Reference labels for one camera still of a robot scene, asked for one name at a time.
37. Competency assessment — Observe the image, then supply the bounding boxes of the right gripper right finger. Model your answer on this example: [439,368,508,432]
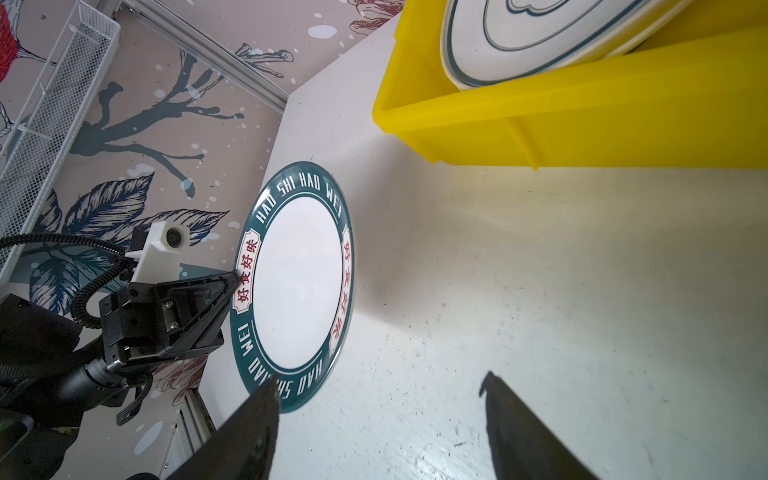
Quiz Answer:
[479,372,596,479]

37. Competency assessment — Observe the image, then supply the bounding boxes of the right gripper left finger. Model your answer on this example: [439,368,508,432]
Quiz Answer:
[170,378,280,480]

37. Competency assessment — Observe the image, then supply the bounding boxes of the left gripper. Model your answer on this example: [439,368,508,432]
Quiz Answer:
[99,271,241,366]

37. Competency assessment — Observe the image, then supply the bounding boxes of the green lettered rim plate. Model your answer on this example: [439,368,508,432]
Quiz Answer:
[230,161,356,413]

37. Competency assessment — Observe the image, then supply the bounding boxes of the white plate black rings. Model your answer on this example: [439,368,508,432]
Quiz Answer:
[440,0,697,91]

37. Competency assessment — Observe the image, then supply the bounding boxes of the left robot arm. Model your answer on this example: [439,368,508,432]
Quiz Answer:
[1,272,241,479]

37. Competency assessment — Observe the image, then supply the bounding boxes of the yellow plastic bin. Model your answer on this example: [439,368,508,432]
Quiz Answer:
[373,1,767,169]

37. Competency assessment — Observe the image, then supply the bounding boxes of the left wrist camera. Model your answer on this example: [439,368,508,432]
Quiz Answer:
[126,221,191,284]

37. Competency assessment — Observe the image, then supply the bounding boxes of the black corrugated left cable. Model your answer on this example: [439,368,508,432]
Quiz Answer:
[0,232,138,330]

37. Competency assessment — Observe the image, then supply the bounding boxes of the white wire mesh basket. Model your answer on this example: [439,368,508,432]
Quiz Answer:
[0,0,121,283]

